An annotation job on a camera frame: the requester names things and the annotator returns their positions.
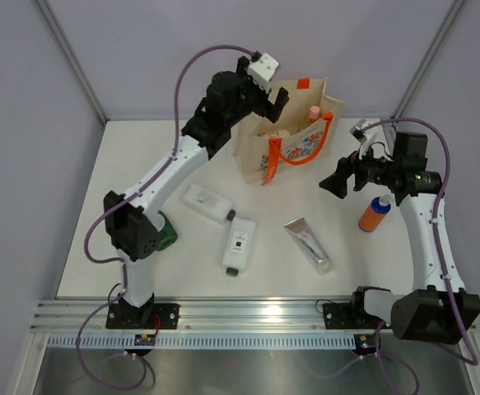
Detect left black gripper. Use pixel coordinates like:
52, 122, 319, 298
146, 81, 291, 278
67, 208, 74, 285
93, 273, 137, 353
224, 58, 287, 127

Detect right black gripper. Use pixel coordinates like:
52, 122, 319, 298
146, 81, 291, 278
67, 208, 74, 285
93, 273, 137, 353
319, 139, 400, 199

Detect cream bottle orange print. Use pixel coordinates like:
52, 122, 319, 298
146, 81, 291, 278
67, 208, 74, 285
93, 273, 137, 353
257, 128, 291, 138

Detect canvas bag orange handles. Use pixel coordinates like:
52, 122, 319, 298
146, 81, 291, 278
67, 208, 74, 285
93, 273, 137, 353
234, 77, 344, 185

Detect amber bottle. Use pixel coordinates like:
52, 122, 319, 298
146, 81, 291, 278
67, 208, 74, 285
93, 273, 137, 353
302, 105, 321, 128

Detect orange spray bottle blue cap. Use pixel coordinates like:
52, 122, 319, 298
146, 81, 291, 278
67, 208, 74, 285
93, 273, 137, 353
358, 194, 391, 233

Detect silver tube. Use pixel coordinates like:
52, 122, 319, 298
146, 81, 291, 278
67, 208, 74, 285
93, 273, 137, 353
283, 216, 332, 275

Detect white bottle text label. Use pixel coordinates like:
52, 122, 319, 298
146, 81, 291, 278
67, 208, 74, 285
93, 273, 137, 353
182, 184, 236, 225

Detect white bottle black cap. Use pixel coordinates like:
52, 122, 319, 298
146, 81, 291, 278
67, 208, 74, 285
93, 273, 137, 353
221, 217, 257, 277

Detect green dish soap bottle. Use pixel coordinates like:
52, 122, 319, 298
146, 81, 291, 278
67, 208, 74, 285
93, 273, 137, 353
153, 211, 179, 251

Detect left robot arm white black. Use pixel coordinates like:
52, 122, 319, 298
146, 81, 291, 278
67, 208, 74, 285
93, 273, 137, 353
104, 53, 289, 328

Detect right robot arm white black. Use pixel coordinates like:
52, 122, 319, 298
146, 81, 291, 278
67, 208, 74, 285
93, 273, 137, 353
319, 130, 480, 345

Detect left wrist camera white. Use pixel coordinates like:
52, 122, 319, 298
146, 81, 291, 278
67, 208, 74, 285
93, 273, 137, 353
247, 53, 280, 92

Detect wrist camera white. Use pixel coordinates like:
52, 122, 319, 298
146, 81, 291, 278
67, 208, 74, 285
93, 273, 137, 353
247, 53, 280, 92
350, 119, 380, 160

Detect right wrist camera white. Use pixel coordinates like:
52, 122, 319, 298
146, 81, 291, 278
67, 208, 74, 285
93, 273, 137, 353
350, 119, 380, 160

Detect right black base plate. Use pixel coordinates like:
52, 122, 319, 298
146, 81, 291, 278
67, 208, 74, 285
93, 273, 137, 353
322, 303, 380, 330

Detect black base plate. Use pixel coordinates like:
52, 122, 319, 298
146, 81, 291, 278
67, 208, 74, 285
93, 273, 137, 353
105, 298, 179, 330
322, 303, 380, 330

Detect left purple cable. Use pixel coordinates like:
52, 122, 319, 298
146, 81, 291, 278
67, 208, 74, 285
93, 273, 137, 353
74, 44, 261, 390

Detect purple cable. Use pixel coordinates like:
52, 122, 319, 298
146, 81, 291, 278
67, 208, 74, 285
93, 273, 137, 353
74, 44, 261, 390
358, 117, 480, 392

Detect right corner aluminium post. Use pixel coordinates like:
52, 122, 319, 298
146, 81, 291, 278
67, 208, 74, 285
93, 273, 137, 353
391, 0, 468, 118

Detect corner aluminium post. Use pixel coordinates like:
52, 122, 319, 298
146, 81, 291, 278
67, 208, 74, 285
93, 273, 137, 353
391, 0, 468, 118
32, 0, 109, 127

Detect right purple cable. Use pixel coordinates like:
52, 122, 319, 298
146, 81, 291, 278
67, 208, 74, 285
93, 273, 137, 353
358, 117, 480, 392

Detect left corner aluminium post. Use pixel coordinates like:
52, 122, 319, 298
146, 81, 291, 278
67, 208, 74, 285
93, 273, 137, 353
32, 0, 109, 127

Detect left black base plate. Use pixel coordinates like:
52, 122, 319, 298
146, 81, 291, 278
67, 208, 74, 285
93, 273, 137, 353
105, 298, 179, 330

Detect white slotted cable duct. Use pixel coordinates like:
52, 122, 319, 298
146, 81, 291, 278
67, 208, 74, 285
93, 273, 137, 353
48, 332, 356, 350

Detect aluminium rail frame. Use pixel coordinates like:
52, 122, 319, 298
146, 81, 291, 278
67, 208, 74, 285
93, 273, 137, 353
29, 298, 478, 333

